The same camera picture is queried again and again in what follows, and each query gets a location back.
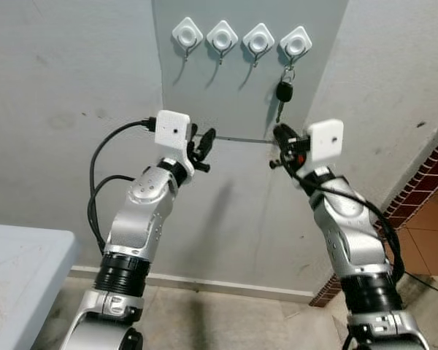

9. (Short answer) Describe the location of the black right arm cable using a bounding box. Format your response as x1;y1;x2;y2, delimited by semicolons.
268;149;407;286

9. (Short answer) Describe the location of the white diamond wall hook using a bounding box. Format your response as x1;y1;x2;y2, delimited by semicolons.
278;25;313;71
241;22;276;67
205;19;239;63
171;16;205;60

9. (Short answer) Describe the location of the white skirting board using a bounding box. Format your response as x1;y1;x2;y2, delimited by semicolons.
69;265;316;301

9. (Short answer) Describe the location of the thin black floor cable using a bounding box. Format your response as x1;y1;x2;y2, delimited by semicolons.
401;273;438;300

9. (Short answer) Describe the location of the black car key with ring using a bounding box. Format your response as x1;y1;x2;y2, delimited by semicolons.
274;66;296;125

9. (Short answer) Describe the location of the white plastic folding table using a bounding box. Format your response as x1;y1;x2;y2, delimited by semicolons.
0;222;82;350

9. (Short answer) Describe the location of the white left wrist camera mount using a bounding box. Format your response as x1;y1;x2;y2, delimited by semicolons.
154;109;196;176

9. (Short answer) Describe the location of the red brick tile border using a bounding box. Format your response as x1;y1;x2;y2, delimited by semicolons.
310;131;438;308

